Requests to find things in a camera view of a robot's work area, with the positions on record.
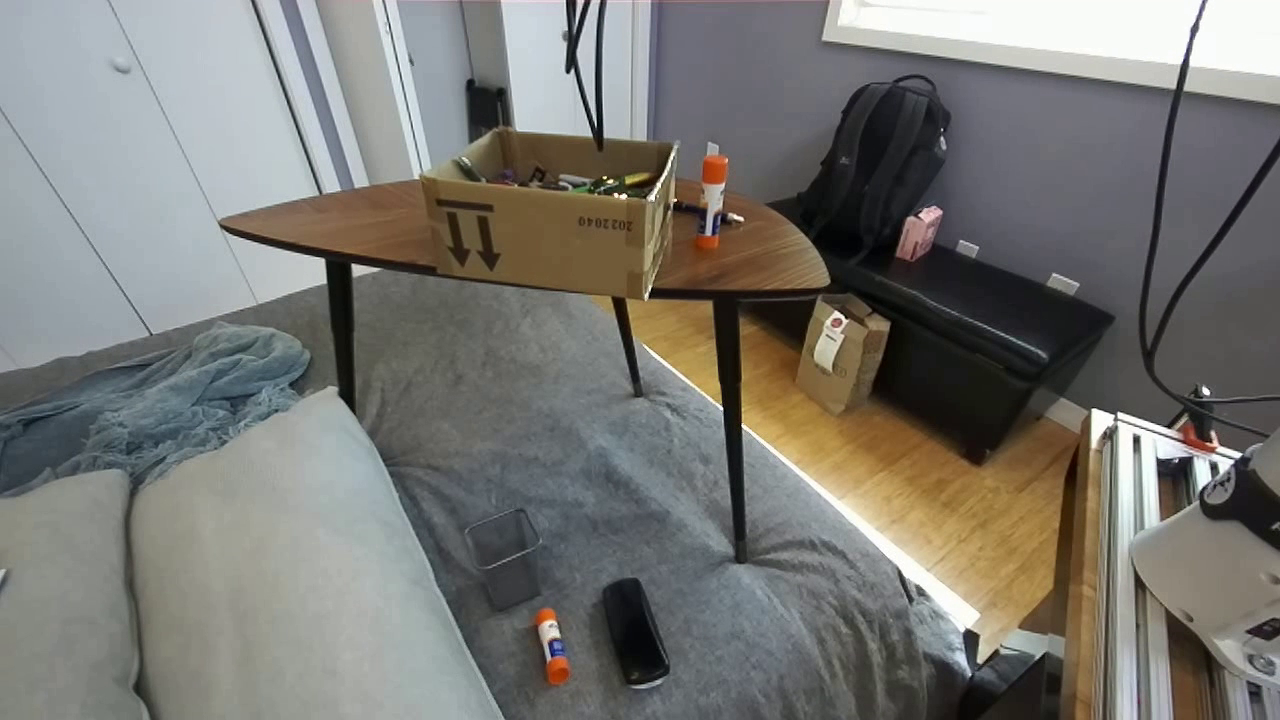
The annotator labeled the black backpack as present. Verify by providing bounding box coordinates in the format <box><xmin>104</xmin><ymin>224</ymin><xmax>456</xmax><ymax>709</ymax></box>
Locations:
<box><xmin>797</xmin><ymin>70</ymin><xmax>953</xmax><ymax>258</ymax></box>

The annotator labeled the grey mesh pen cup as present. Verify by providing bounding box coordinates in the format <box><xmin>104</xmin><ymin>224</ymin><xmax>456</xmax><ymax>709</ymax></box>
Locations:
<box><xmin>467</xmin><ymin>508</ymin><xmax>539</xmax><ymax>610</ymax></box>

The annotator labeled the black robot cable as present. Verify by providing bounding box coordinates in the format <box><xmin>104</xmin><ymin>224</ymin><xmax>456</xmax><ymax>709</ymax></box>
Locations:
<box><xmin>558</xmin><ymin>0</ymin><xmax>1280</xmax><ymax>434</ymax></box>

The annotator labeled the markers pile in box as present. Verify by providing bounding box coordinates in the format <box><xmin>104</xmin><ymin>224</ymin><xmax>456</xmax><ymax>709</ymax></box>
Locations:
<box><xmin>453</xmin><ymin>157</ymin><xmax>654</xmax><ymax>201</ymax></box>

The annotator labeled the brown paper bag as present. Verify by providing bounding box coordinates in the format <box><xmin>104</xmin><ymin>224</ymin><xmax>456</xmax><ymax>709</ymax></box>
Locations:
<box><xmin>797</xmin><ymin>297</ymin><xmax>891</xmax><ymax>416</ymax></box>

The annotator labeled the glue stick on bed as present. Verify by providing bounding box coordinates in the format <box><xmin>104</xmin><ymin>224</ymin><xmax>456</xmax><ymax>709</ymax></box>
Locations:
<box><xmin>533</xmin><ymin>606</ymin><xmax>573</xmax><ymax>688</ymax></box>

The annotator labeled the cardboard box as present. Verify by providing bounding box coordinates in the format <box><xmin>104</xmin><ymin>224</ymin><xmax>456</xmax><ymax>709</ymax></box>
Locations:
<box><xmin>419</xmin><ymin>127</ymin><xmax>677</xmax><ymax>299</ymax></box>

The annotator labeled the grey rear pillow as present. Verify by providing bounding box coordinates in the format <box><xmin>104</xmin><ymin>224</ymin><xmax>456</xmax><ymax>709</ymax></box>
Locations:
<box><xmin>0</xmin><ymin>470</ymin><xmax>148</xmax><ymax>720</ymax></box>

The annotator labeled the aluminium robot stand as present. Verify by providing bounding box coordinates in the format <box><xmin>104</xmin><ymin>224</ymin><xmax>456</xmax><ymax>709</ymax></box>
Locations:
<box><xmin>1059</xmin><ymin>412</ymin><xmax>1280</xmax><ymax>720</ymax></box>

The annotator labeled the wooden side table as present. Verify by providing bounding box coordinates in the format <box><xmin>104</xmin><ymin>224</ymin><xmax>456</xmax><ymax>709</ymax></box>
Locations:
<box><xmin>218</xmin><ymin>178</ymin><xmax>826</xmax><ymax>559</ymax></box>

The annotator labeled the grey pillow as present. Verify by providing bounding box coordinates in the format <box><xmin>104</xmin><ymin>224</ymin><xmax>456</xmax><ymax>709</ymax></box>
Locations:
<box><xmin>0</xmin><ymin>470</ymin><xmax>148</xmax><ymax>720</ymax></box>
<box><xmin>131</xmin><ymin>392</ymin><xmax>498</xmax><ymax>720</ymax></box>

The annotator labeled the standing glue stick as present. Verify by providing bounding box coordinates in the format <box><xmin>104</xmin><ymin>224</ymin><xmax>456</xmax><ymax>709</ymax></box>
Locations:
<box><xmin>697</xmin><ymin>140</ymin><xmax>733</xmax><ymax>253</ymax></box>

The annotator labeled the black ottoman bench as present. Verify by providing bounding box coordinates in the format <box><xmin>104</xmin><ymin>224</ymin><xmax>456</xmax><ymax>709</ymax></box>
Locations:
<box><xmin>826</xmin><ymin>246</ymin><xmax>1111</xmax><ymax>463</ymax></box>

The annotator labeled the grey front pillow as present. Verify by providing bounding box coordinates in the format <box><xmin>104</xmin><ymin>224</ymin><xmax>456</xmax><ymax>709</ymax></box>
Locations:
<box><xmin>131</xmin><ymin>392</ymin><xmax>498</xmax><ymax>720</ymax></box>

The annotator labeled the blue blanket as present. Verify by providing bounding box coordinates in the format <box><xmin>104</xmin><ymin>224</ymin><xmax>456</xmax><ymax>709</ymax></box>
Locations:
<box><xmin>0</xmin><ymin>321</ymin><xmax>312</xmax><ymax>495</ymax></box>

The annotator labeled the pink small bag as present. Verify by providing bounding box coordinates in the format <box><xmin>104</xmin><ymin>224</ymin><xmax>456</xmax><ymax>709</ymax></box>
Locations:
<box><xmin>896</xmin><ymin>203</ymin><xmax>944</xmax><ymax>258</ymax></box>

